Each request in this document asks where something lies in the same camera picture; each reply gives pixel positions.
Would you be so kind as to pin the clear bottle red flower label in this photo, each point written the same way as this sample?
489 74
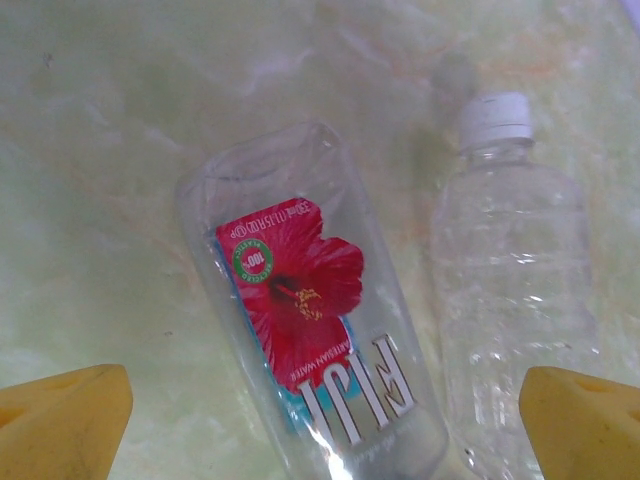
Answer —
300 300

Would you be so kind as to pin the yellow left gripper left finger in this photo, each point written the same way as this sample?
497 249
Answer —
60 430

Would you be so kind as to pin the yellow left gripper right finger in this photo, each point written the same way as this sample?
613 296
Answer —
585 435

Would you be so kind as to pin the plain clear bottle white cap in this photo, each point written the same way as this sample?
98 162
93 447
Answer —
510 250

